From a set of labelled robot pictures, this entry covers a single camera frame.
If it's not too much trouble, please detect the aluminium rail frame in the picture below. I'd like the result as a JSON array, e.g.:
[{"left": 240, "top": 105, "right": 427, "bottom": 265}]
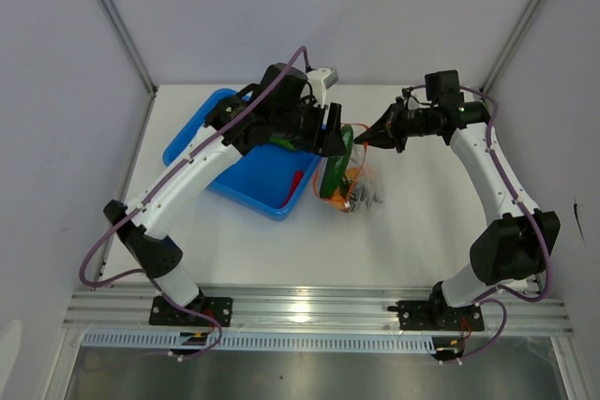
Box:
[{"left": 63, "top": 283, "right": 574, "bottom": 337}]

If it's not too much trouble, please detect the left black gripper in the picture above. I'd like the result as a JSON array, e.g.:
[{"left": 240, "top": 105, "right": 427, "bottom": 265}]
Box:
[{"left": 273, "top": 96, "right": 347, "bottom": 158}]

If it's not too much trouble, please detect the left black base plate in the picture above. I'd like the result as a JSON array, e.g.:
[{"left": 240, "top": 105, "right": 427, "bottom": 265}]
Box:
[{"left": 148, "top": 294, "right": 234, "bottom": 328}]

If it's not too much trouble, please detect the orange purple sweet potato slice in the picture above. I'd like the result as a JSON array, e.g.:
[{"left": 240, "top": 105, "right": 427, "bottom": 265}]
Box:
[{"left": 324, "top": 189, "right": 350, "bottom": 213}]

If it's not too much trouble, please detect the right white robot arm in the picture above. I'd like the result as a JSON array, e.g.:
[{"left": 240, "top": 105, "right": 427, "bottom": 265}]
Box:
[{"left": 355, "top": 69, "right": 561, "bottom": 329}]

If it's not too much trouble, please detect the light green pepper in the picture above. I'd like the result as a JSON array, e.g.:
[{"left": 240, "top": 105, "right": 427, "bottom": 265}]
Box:
[{"left": 269, "top": 137, "right": 296, "bottom": 151}]

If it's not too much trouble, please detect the red chili pepper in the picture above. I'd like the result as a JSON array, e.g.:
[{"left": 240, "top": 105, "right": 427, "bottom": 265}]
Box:
[{"left": 280, "top": 170, "right": 304, "bottom": 208}]

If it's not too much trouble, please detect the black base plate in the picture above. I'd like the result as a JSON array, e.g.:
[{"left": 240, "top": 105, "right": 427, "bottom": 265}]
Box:
[
  {"left": 148, "top": 294, "right": 234, "bottom": 328},
  {"left": 387, "top": 301, "right": 485, "bottom": 332}
]

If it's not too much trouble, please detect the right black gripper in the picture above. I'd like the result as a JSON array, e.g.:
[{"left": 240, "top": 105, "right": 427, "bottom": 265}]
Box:
[{"left": 354, "top": 96, "right": 438, "bottom": 154}]

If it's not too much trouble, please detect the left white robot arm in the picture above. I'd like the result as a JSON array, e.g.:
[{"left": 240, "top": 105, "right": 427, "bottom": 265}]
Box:
[{"left": 104, "top": 63, "right": 345, "bottom": 325}]

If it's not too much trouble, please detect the clear zip top bag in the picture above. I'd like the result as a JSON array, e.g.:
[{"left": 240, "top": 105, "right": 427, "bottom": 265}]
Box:
[{"left": 311, "top": 123, "right": 383, "bottom": 214}]

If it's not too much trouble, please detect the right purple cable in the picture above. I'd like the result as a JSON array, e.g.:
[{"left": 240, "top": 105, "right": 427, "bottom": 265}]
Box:
[{"left": 401, "top": 83, "right": 554, "bottom": 301}]

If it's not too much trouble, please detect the slotted cable duct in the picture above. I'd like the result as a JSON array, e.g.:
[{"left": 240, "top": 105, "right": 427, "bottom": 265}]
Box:
[{"left": 82, "top": 329, "right": 435, "bottom": 354}]

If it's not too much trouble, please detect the blue plastic bin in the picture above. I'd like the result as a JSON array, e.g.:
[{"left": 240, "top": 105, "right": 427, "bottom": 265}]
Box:
[{"left": 162, "top": 87, "right": 321, "bottom": 221}]

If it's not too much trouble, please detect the dark green cucumber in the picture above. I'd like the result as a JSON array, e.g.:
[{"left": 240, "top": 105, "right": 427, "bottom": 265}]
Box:
[{"left": 319, "top": 124, "right": 354, "bottom": 199}]

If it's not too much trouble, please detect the purple cable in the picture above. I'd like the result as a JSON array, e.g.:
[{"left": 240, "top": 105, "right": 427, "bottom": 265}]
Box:
[
  {"left": 78, "top": 46, "right": 313, "bottom": 291},
  {"left": 401, "top": 83, "right": 554, "bottom": 301}
]

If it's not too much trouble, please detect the grey toy fish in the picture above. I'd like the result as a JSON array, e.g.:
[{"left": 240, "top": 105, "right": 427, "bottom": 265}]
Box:
[{"left": 348, "top": 184, "right": 383, "bottom": 212}]

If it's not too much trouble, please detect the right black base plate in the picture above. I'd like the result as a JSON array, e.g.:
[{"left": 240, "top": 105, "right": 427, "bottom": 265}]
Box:
[{"left": 387, "top": 301, "right": 485, "bottom": 332}]

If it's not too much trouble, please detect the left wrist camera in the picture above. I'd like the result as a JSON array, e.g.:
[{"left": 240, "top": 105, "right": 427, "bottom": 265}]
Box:
[{"left": 302, "top": 67, "right": 339, "bottom": 106}]

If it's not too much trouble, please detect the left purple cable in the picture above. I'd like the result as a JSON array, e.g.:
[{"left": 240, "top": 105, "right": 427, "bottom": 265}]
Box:
[{"left": 78, "top": 46, "right": 313, "bottom": 291}]

